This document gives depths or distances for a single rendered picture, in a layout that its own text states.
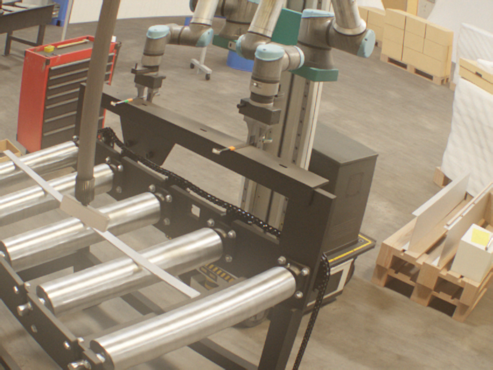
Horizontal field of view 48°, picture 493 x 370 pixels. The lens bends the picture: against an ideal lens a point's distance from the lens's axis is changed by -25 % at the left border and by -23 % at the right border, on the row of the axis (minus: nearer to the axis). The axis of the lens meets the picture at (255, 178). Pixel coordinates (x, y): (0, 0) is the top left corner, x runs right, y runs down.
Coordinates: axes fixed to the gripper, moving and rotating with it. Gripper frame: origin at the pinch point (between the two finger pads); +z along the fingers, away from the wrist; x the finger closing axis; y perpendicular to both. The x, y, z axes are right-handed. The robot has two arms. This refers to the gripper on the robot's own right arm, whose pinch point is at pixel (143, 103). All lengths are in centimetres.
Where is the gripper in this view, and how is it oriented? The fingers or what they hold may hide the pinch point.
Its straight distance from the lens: 263.5
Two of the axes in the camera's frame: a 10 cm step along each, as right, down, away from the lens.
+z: -1.6, 9.1, 3.9
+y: 6.3, -2.1, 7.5
